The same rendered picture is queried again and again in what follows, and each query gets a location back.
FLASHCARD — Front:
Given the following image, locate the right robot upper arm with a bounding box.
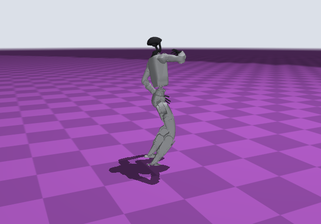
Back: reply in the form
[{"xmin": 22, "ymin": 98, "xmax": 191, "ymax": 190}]
[{"xmin": 157, "ymin": 53, "xmax": 185, "ymax": 64}]

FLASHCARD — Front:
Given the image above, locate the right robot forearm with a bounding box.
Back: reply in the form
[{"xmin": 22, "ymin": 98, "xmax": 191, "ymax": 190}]
[{"xmin": 178, "ymin": 51, "xmax": 186, "ymax": 59}]

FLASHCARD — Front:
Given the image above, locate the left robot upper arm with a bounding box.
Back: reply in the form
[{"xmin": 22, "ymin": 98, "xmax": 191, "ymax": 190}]
[{"xmin": 141, "ymin": 62, "xmax": 150, "ymax": 86}]

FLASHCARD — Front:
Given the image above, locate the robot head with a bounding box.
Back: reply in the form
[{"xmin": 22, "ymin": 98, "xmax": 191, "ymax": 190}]
[{"xmin": 147, "ymin": 37, "xmax": 162, "ymax": 57}]

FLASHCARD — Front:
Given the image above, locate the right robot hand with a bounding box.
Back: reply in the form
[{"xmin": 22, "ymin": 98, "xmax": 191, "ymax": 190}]
[{"xmin": 171, "ymin": 49, "xmax": 182, "ymax": 56}]

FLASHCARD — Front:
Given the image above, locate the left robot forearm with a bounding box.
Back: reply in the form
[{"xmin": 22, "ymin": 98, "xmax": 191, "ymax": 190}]
[{"xmin": 144, "ymin": 83, "xmax": 156, "ymax": 94}]

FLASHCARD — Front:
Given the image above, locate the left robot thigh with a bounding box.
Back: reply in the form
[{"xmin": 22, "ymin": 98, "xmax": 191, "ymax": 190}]
[{"xmin": 159, "ymin": 114, "xmax": 169, "ymax": 136}]

